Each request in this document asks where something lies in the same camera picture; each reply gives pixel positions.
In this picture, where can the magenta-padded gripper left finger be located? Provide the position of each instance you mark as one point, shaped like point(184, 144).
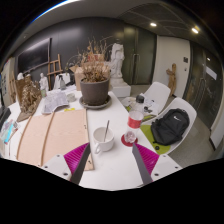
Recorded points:
point(75, 158)

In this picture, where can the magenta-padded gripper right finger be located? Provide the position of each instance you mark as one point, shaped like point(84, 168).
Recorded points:
point(146, 158)

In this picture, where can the white ceramic mug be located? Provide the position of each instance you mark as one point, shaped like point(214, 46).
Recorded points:
point(103, 145)

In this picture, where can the black backpack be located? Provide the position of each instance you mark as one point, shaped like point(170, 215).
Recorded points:
point(170, 128)

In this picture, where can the metal spoon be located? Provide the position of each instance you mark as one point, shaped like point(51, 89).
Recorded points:
point(106, 130)

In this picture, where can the small yellow item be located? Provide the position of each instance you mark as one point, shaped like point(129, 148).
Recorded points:
point(69, 109)

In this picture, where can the papers on chair seat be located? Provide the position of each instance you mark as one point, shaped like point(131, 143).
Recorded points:
point(151, 106)

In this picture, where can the grey plant saucer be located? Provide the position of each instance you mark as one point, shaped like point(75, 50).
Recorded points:
point(95, 107)

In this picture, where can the crumpled printed paper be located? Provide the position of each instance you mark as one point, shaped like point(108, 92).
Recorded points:
point(55, 101)

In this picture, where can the small white cup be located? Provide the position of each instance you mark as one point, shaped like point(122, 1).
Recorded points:
point(71, 97)

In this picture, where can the white plastic chair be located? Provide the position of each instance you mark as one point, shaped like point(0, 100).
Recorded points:
point(160, 91)
point(66, 79)
point(187, 105)

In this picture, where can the dry plant in grey pot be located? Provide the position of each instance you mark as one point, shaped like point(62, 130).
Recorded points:
point(95, 93)

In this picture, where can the colourful booklet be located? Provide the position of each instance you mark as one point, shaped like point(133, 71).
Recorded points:
point(8, 131)

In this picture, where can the pale green pump bottle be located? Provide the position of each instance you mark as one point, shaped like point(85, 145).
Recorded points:
point(43, 93)

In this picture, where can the golden brown table sculpture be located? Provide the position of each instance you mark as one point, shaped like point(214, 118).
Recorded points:
point(30, 98)

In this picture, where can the grey bottle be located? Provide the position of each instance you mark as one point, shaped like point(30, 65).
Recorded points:
point(62, 84)

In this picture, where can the cardboard box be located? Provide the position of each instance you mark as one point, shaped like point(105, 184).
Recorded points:
point(79, 78)

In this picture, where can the white plaster bust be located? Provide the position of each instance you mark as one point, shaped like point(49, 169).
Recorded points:
point(43, 81)
point(20, 76)

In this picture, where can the black stacked boxes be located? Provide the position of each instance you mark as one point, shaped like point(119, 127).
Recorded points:
point(4, 115)

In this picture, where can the wooden figure sculpture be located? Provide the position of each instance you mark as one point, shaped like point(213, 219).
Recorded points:
point(171, 78)

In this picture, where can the wooden easel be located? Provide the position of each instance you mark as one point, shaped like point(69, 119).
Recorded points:
point(55, 70)

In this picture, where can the white cabinet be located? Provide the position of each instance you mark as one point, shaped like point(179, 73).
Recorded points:
point(6, 83)

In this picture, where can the white plaster statue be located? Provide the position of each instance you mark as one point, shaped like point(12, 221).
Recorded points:
point(117, 60)

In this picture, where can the red box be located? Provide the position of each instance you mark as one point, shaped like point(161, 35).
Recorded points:
point(96, 57)

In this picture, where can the dark double door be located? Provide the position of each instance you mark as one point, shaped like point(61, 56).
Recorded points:
point(140, 55)

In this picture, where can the round ceiling light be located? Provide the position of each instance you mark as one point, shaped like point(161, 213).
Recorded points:
point(153, 24)
point(195, 30)

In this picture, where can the black wall screen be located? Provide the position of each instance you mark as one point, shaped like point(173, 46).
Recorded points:
point(33, 56)

